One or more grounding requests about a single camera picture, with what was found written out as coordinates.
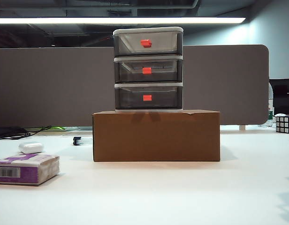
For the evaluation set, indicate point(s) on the small white object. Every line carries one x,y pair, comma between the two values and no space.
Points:
280,115

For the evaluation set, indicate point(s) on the white plastic drawer cabinet frame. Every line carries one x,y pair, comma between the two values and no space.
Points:
146,30

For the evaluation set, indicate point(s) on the grey desk partition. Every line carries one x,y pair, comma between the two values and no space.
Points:
53,86

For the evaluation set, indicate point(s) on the rubik's cube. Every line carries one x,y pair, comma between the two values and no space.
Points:
285,124

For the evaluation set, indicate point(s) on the clear bottle green label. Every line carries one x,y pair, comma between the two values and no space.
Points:
271,110

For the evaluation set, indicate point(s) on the white partition foot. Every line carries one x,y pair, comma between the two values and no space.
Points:
242,127

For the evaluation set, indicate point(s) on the brown cardboard box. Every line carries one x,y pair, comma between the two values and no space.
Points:
156,138

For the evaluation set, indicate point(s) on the small black blue clip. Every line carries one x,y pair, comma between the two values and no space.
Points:
77,141

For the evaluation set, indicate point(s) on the purple white napkin pack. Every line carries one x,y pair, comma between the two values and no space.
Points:
25,171

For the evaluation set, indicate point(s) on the white earbuds case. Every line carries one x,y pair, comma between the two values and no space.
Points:
29,147

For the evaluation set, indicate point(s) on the black office chair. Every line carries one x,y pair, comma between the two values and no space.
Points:
284,96

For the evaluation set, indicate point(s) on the black flat pad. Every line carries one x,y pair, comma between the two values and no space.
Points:
6,132

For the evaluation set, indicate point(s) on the ceiling light strip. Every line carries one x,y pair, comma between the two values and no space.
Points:
111,20

